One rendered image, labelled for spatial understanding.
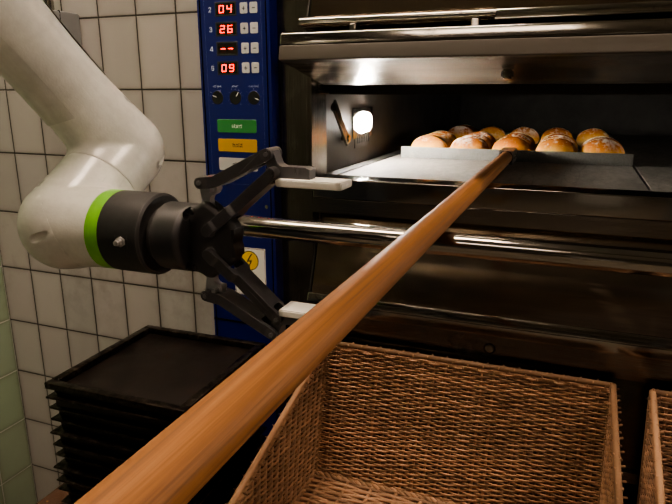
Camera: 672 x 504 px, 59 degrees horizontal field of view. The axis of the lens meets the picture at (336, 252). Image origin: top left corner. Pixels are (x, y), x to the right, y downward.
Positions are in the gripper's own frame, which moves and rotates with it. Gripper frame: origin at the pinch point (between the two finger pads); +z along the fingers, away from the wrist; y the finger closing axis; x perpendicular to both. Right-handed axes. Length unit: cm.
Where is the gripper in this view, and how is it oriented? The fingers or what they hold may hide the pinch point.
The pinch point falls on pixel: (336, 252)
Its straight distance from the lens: 59.9
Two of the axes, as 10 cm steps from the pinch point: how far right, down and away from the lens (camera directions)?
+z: 9.3, 1.0, -3.5
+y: 0.0, 9.7, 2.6
